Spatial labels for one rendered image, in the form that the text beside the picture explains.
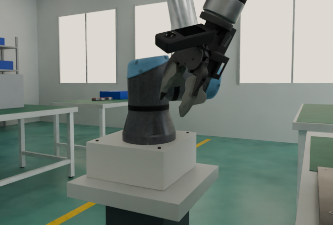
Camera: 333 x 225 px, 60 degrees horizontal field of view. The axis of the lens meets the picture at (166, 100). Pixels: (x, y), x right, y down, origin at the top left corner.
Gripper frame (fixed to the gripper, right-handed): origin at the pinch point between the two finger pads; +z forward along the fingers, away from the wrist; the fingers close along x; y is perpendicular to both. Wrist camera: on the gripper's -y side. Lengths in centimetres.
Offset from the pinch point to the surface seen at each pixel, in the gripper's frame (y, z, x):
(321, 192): 25.8, 3.6, -27.8
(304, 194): 28.0, 7.1, -24.6
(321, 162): 59, 5, -16
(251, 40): 395, -37, 261
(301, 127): 149, 12, 26
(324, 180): 34.7, 3.2, -25.0
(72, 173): 106, 171, 186
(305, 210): 19.7, 7.0, -28.4
